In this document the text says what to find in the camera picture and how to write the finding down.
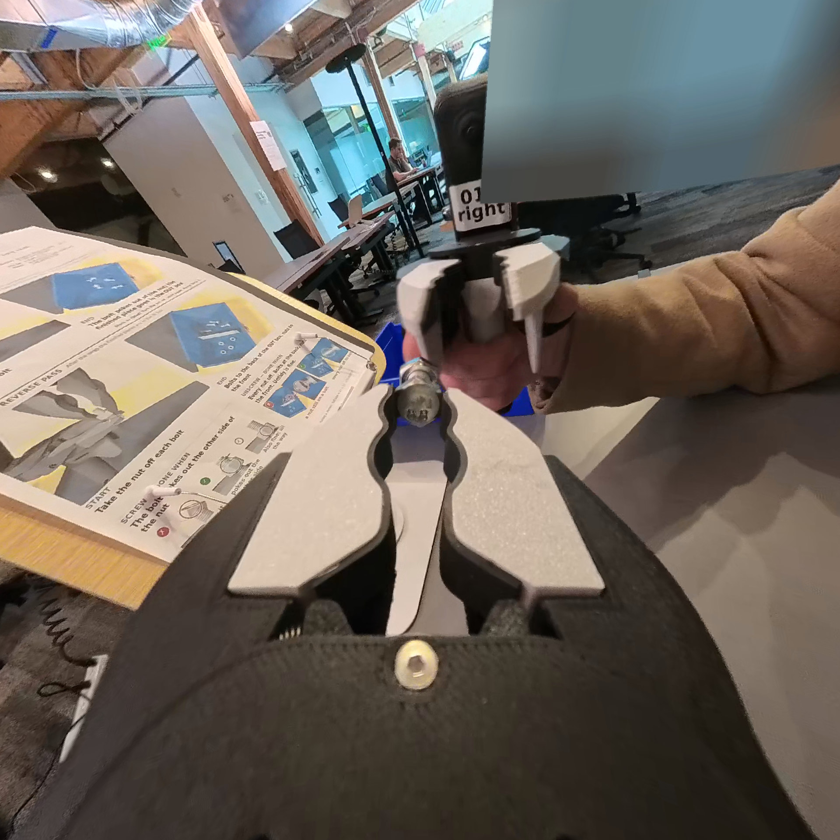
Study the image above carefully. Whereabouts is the wooden support post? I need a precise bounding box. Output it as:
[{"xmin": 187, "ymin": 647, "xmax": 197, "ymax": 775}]
[{"xmin": 174, "ymin": 0, "xmax": 326, "ymax": 244}]

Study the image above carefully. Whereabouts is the printed instruction sheet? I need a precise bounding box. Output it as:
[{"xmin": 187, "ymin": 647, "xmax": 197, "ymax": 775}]
[{"xmin": 0, "ymin": 226, "xmax": 371, "ymax": 565}]

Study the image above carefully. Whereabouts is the grey desk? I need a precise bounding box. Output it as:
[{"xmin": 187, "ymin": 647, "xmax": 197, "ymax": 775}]
[{"xmin": 384, "ymin": 384, "xmax": 840, "ymax": 840}]

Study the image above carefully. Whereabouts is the person's right hand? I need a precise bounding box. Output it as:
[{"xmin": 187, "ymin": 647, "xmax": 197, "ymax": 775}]
[{"xmin": 440, "ymin": 289, "xmax": 578, "ymax": 413}]

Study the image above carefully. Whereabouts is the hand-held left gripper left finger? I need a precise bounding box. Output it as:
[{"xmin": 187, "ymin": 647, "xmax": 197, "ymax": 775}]
[{"xmin": 226, "ymin": 385, "xmax": 398, "ymax": 634}]

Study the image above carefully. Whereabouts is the blue plastic bin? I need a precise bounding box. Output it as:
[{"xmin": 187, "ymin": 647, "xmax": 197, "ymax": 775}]
[{"xmin": 374, "ymin": 320, "xmax": 536, "ymax": 434}]

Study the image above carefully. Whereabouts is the black coiled cable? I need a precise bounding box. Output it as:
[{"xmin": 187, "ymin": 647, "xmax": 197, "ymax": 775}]
[{"xmin": 26, "ymin": 584, "xmax": 99, "ymax": 697}]

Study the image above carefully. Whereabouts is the wooden document board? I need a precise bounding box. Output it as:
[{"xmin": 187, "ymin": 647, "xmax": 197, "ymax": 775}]
[{"xmin": 0, "ymin": 226, "xmax": 378, "ymax": 611}]

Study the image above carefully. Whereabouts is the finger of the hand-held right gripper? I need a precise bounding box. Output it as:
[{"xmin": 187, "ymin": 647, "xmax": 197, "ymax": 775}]
[
  {"xmin": 397, "ymin": 259, "xmax": 463, "ymax": 362},
  {"xmin": 495, "ymin": 238, "xmax": 571, "ymax": 376}
]

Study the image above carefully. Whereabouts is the person's right forearm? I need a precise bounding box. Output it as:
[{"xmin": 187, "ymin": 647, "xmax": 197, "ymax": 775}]
[{"xmin": 532, "ymin": 190, "xmax": 840, "ymax": 414}]

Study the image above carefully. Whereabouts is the black office chair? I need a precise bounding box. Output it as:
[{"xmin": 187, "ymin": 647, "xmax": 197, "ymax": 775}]
[
  {"xmin": 518, "ymin": 190, "xmax": 657, "ymax": 283},
  {"xmin": 272, "ymin": 220, "xmax": 322, "ymax": 260}
]

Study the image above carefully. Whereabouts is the silver hex bolt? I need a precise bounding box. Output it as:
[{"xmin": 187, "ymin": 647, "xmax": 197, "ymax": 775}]
[{"xmin": 394, "ymin": 367, "xmax": 442, "ymax": 427}]

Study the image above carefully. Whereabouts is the silver ventilation duct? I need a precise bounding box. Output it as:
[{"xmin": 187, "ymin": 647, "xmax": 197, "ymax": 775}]
[{"xmin": 0, "ymin": 0, "xmax": 198, "ymax": 56}]

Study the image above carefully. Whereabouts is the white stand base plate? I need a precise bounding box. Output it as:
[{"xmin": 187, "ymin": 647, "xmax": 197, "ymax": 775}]
[{"xmin": 384, "ymin": 459, "xmax": 447, "ymax": 636}]

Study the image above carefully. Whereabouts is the dark office desk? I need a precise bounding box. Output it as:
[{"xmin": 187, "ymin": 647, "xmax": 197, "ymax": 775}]
[
  {"xmin": 338, "ymin": 164, "xmax": 454, "ymax": 257},
  {"xmin": 262, "ymin": 223, "xmax": 398, "ymax": 322}
]

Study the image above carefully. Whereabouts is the white paper notice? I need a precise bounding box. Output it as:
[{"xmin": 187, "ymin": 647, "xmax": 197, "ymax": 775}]
[{"xmin": 249, "ymin": 120, "xmax": 284, "ymax": 170}]

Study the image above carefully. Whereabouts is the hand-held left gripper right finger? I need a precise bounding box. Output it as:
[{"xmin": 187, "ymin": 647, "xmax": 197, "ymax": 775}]
[{"xmin": 441, "ymin": 390, "xmax": 605, "ymax": 634}]

